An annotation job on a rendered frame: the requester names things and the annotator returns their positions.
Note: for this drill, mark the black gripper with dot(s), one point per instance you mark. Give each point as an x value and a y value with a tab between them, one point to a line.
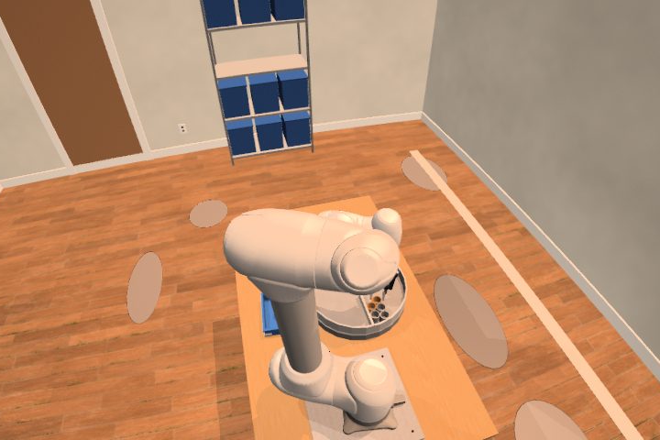
388	287

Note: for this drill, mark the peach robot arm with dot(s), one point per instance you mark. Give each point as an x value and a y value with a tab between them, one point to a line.
287	254

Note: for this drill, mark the blue shallow tray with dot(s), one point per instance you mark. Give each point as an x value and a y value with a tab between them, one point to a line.
266	309

